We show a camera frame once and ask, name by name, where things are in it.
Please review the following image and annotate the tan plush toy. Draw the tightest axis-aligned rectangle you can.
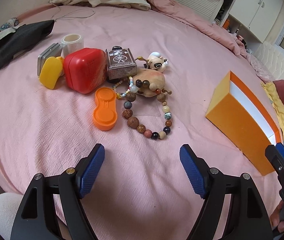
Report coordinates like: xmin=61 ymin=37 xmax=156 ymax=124
xmin=132 ymin=67 xmax=166 ymax=98

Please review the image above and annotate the white cabinet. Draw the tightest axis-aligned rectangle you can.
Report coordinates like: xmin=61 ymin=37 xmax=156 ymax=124
xmin=228 ymin=0 xmax=284 ymax=44

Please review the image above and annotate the small colourful bead bracelet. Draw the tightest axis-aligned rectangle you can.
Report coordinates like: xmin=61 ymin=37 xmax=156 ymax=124
xmin=111 ymin=76 xmax=135 ymax=101

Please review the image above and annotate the white padded headboard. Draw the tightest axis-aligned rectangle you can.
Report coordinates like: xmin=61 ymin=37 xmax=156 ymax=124
xmin=253 ymin=41 xmax=284 ymax=85

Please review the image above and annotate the brown playing card box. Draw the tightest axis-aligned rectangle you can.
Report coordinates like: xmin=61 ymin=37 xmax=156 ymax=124
xmin=106 ymin=48 xmax=138 ymax=81

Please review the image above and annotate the clear tape roll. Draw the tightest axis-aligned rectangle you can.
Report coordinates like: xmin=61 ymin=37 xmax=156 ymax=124
xmin=61 ymin=34 xmax=84 ymax=58

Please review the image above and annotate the white louvred door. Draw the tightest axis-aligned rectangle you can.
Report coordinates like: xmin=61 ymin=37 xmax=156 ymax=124
xmin=172 ymin=0 xmax=225 ymax=22

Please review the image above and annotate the orange cardboard box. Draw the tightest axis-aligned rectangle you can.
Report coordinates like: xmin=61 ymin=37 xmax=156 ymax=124
xmin=205 ymin=70 xmax=281 ymax=177

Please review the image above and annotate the orange double round case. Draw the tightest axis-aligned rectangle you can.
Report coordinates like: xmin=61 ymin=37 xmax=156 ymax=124
xmin=92 ymin=87 xmax=119 ymax=131

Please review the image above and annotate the black cloth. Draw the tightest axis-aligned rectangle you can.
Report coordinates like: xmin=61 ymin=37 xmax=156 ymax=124
xmin=0 ymin=20 xmax=55 ymax=82

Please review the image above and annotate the pink bed sheet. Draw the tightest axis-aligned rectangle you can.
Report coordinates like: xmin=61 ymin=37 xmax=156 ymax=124
xmin=0 ymin=2 xmax=284 ymax=240

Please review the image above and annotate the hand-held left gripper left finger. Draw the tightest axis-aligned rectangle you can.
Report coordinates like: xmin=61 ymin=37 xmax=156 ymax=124
xmin=10 ymin=143 xmax=105 ymax=240

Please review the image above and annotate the cream cartoon figurine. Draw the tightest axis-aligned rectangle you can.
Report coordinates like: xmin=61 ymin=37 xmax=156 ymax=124
xmin=136 ymin=52 xmax=169 ymax=71

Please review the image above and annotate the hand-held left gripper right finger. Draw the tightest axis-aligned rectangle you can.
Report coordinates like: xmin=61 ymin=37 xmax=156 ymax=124
xmin=179 ymin=144 xmax=274 ymax=240

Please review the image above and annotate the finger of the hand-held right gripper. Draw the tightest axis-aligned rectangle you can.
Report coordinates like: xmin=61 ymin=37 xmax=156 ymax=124
xmin=265 ymin=142 xmax=284 ymax=180

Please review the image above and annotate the pink duvet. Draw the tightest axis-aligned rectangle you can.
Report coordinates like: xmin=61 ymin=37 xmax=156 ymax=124
xmin=127 ymin=0 xmax=260 ymax=58

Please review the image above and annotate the red plastic case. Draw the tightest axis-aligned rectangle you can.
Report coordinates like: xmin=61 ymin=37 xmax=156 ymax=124
xmin=63 ymin=47 xmax=107 ymax=95

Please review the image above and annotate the person's right hand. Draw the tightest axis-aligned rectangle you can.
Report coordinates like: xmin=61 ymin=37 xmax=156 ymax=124
xmin=270 ymin=201 xmax=284 ymax=233

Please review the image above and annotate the grey metal tin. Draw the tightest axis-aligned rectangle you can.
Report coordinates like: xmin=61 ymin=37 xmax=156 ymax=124
xmin=37 ymin=43 xmax=62 ymax=77

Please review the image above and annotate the large wooden bead bracelet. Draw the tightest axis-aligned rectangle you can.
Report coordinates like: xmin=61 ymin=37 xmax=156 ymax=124
xmin=123 ymin=79 xmax=174 ymax=141

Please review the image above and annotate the thin grey cord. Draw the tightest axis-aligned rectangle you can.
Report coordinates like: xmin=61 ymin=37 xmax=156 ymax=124
xmin=51 ymin=4 xmax=96 ymax=22

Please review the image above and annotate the yellow pillow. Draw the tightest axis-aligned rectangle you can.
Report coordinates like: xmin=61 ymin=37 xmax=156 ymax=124
xmin=261 ymin=81 xmax=284 ymax=143

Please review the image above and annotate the pink floral pillow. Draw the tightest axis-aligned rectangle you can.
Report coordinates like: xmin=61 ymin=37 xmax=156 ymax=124
xmin=242 ymin=50 xmax=274 ymax=83

